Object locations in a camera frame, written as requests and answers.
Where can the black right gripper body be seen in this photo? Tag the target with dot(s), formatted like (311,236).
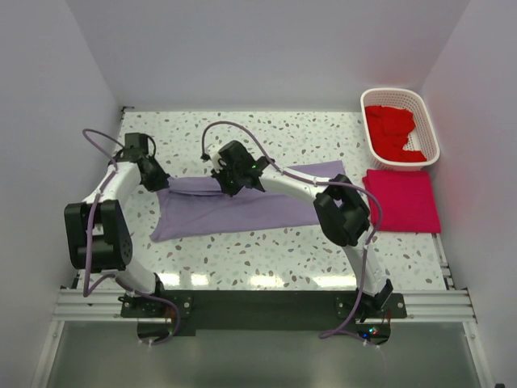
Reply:
(228,183)

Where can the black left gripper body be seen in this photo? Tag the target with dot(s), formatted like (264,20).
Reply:
(157,180)

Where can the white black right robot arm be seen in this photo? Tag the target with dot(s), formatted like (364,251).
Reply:
(341,212)

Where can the folded pink t shirt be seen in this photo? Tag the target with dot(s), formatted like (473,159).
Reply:
(405,201)

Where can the aluminium right side rail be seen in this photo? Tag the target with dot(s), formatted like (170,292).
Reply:
(443,263)

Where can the white perforated plastic basket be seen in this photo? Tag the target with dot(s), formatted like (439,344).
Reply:
(422,138)

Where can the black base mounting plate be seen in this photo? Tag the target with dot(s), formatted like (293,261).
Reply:
(185,312)

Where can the purple t shirt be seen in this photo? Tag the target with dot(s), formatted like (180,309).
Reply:
(195,206)

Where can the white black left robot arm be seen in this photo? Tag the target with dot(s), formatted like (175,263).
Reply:
(98,237)

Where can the red t shirt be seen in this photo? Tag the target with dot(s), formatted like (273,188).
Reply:
(389,130)

